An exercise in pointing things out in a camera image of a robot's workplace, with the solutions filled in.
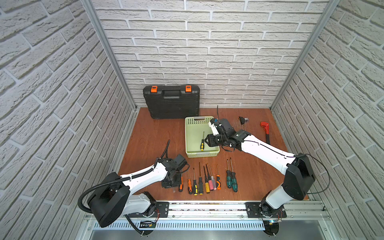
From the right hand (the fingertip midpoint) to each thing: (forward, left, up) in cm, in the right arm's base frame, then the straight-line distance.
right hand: (210, 139), depth 84 cm
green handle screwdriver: (-17, -9, -13) cm, 24 cm away
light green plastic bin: (+19, +8, -14) cm, 25 cm away
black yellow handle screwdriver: (+4, +4, -12) cm, 13 cm away
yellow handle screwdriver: (-22, +3, -13) cm, 25 cm away
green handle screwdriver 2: (-21, -12, -13) cm, 27 cm away
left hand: (-19, +19, -14) cm, 30 cm away
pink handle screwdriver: (-19, +1, -14) cm, 24 cm away
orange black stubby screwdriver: (-20, -3, -13) cm, 24 cm away
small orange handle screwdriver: (-22, +13, -13) cm, 28 cm away
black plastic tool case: (+28, +22, +5) cm, 36 cm away
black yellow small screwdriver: (-21, +10, -13) cm, 27 cm away
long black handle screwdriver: (-21, +7, -13) cm, 26 cm away
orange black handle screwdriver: (-21, +18, -12) cm, 30 cm away
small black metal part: (+24, -29, -13) cm, 40 cm away
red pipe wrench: (+18, -45, -14) cm, 50 cm away
